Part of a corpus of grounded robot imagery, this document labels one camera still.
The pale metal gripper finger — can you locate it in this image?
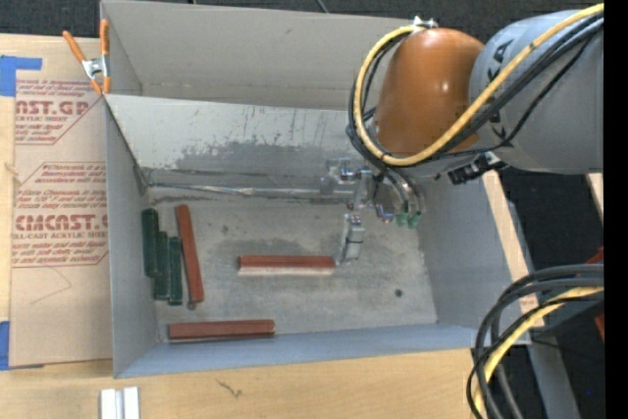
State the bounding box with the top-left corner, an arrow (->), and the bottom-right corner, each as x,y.
347,213 -> 367,262
335,212 -> 353,267

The grey metal bin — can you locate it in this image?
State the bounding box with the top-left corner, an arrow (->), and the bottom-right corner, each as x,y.
99,0 -> 537,380

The red-brown flat block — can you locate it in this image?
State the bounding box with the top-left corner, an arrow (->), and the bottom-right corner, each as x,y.
167,319 -> 277,342
174,203 -> 206,311
236,254 -> 338,278

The dark green flat block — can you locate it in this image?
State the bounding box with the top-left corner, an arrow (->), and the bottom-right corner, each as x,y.
153,231 -> 171,301
167,236 -> 184,307
141,207 -> 161,279

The brown cardboard board, red print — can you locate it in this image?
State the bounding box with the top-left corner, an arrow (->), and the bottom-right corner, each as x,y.
0,32 -> 115,370

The black cylinder on white bracket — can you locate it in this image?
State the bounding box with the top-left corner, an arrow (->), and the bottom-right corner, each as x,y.
446,153 -> 502,186

